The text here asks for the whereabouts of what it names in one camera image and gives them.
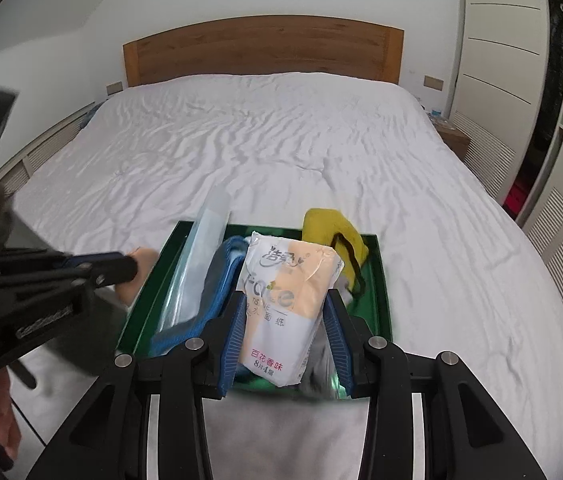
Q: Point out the white bed duvet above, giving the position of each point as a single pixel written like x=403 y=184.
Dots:
x=461 y=275

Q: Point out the grey sock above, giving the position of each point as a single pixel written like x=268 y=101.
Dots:
x=320 y=379

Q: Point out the grey blue-edged towel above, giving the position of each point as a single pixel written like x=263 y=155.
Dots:
x=218 y=286

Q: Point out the right wooden nightstand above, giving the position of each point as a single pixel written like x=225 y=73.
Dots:
x=455 y=139

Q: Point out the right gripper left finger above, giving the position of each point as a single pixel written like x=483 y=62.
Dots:
x=231 y=332

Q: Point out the yellow cloth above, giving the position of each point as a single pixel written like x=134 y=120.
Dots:
x=329 y=227

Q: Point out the white louvred wardrobe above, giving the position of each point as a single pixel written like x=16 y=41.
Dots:
x=509 y=101

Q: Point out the clear blue plastic packet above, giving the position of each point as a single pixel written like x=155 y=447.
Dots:
x=187 y=283

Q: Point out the orange white tissue pack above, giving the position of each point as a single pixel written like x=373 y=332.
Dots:
x=285 y=283

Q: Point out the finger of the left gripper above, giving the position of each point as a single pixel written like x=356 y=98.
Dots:
x=113 y=276
x=99 y=261

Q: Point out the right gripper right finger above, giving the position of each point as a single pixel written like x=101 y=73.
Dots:
x=343 y=342

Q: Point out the blue cloth on nightstand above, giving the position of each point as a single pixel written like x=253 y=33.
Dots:
x=89 y=115

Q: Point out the left white radiator cover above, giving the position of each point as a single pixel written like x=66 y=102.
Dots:
x=15 y=173

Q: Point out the wooden headboard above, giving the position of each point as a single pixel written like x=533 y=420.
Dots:
x=268 y=44

